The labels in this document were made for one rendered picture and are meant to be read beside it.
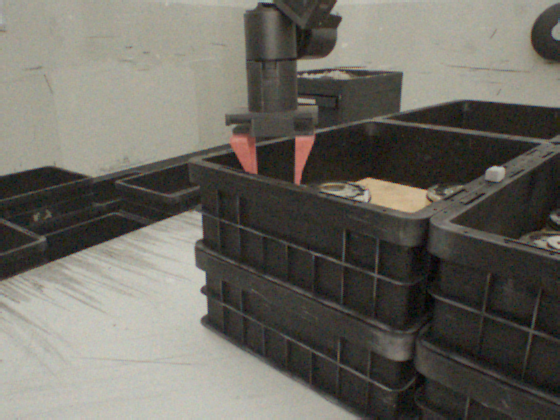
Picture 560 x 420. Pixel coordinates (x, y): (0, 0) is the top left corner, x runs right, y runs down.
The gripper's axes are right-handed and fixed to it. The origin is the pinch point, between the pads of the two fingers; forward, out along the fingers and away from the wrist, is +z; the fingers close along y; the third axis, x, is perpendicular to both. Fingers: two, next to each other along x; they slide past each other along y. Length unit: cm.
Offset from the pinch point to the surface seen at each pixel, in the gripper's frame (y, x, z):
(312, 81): -2, -158, -2
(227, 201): 5.0, 5.0, 0.3
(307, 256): -4.0, 12.0, 3.8
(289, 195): -2.4, 12.2, -2.5
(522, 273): -19.1, 25.1, -0.7
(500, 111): -45, -54, -1
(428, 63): -90, -345, -2
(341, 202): -7.2, 15.8, -2.9
